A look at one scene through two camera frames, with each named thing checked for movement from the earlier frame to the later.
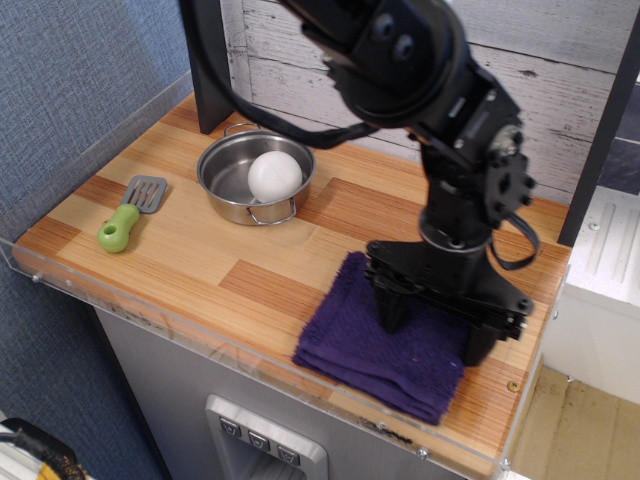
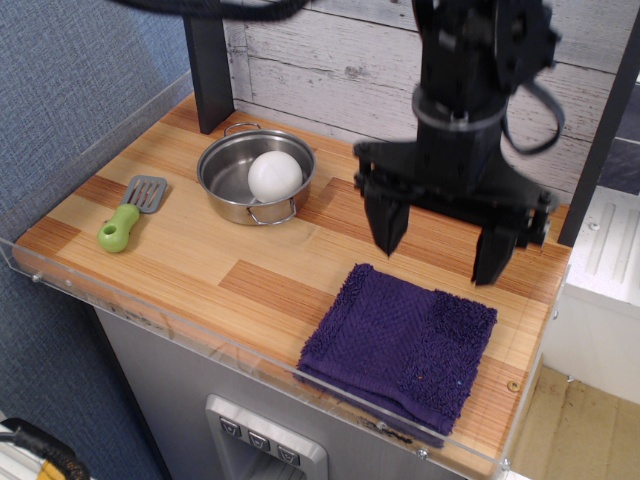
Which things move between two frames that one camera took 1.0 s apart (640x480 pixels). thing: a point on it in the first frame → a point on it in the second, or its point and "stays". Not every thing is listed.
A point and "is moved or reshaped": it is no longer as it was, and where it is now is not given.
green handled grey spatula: x=144 y=194 stays
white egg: x=273 y=176 stays
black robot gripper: x=463 y=280 → x=458 y=168
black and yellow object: x=57 y=461 stays
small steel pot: x=223 y=168 stays
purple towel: x=417 y=371 is moved or reshaped
